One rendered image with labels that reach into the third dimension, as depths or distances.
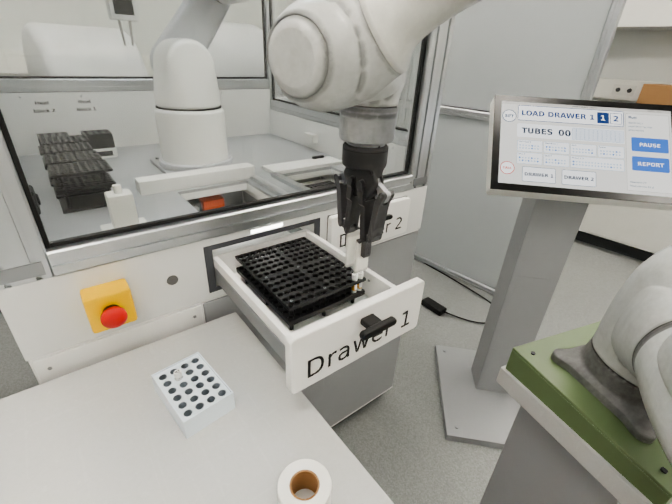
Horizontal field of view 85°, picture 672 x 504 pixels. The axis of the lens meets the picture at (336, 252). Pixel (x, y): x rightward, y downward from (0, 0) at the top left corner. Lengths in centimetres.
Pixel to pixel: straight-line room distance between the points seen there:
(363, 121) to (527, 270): 102
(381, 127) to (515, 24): 174
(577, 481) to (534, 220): 79
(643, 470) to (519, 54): 188
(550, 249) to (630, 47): 289
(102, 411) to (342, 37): 65
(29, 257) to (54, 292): 7
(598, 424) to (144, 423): 71
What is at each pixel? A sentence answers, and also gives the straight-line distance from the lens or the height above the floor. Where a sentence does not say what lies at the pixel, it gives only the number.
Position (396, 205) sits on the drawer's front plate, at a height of 92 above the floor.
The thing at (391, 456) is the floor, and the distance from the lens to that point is 155.
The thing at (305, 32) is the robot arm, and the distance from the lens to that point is 38.
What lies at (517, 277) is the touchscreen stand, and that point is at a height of 61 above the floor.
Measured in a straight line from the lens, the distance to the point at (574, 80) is 215.
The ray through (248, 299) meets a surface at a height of 89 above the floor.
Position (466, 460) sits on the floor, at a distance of 162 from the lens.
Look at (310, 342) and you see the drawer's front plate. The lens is 56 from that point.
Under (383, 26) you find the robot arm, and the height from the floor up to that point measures 131.
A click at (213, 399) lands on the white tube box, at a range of 67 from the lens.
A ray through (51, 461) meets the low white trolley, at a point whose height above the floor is 76.
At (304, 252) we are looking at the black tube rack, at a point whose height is 90.
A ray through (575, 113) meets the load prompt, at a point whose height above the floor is 116.
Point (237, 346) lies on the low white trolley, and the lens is 79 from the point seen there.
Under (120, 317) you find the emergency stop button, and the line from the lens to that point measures 73.
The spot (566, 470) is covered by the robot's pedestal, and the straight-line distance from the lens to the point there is 88.
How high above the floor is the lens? 129
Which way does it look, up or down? 28 degrees down
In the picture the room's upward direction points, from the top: 3 degrees clockwise
